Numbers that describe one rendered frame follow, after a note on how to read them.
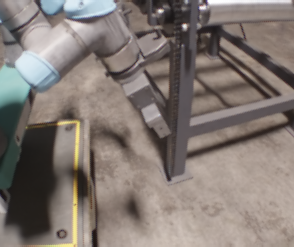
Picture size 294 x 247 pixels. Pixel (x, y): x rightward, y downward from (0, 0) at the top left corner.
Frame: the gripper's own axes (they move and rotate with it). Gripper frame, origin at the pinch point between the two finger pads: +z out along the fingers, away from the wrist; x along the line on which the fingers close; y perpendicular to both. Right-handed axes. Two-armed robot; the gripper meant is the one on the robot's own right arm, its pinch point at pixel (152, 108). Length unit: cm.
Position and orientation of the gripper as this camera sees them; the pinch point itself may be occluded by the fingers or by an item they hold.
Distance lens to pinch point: 61.1
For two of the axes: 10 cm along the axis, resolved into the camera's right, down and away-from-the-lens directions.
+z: 3.7, 5.4, 7.5
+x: 2.9, 7.1, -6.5
